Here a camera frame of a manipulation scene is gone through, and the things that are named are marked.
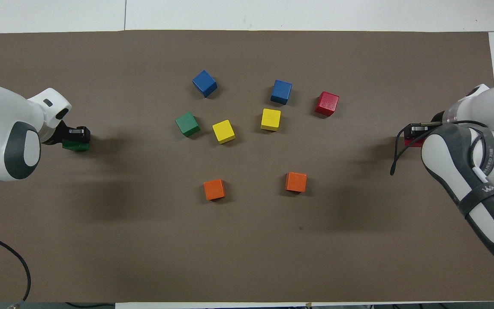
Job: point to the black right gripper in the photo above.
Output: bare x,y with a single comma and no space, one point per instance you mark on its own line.
423,129

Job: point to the red wooden block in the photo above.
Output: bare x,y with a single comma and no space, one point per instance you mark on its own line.
326,104
413,143

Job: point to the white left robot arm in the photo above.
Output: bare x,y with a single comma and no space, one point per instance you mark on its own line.
2,128

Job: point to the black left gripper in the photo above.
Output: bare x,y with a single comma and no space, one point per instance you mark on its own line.
69,134

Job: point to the orange wooden block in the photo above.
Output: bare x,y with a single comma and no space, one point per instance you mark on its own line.
214,189
296,182

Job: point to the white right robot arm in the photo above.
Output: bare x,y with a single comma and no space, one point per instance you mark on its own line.
478,171

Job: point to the blue wooden block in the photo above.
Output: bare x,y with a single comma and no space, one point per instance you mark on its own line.
281,92
204,83

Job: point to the yellow wooden block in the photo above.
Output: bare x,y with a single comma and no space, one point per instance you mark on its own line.
270,119
223,131

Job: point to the brown table mat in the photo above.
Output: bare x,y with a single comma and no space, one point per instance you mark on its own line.
247,240

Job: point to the green wooden block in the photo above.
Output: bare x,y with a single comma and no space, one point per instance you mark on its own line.
75,146
187,125

